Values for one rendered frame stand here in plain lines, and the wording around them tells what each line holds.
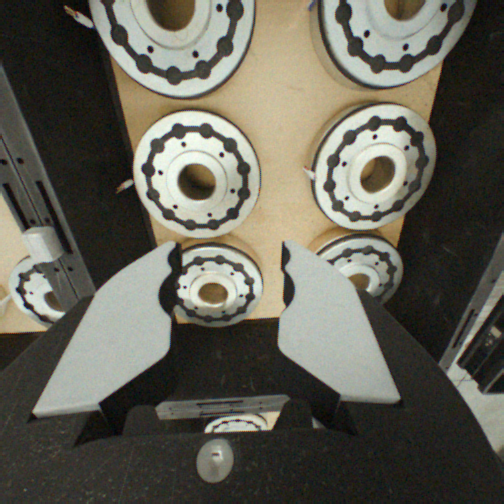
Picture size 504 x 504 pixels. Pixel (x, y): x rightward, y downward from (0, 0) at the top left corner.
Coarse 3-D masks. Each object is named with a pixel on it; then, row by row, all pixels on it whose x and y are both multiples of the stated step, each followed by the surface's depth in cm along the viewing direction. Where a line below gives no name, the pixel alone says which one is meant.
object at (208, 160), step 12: (180, 156) 19; (192, 156) 19; (204, 156) 19; (168, 168) 19; (180, 168) 19; (216, 168) 19; (168, 180) 19; (216, 180) 20; (180, 192) 20; (216, 192) 20; (180, 204) 20; (192, 204) 20; (204, 204) 20; (216, 204) 20
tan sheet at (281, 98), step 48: (192, 0) 17; (288, 0) 17; (384, 0) 17; (288, 48) 19; (144, 96) 20; (240, 96) 20; (288, 96) 20; (336, 96) 20; (384, 96) 20; (432, 96) 20; (288, 144) 22; (288, 192) 24
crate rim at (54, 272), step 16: (0, 144) 12; (0, 160) 12; (0, 176) 13; (16, 176) 13; (0, 192) 13; (16, 192) 13; (16, 208) 14; (32, 208) 14; (32, 224) 14; (48, 272) 16; (64, 272) 16; (64, 288) 16; (64, 304) 17
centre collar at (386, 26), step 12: (372, 0) 15; (432, 0) 15; (372, 12) 15; (384, 12) 15; (420, 12) 15; (432, 12) 15; (372, 24) 15; (384, 24) 15; (396, 24) 15; (408, 24) 15; (420, 24) 15; (384, 36) 16; (396, 36) 16; (408, 36) 16
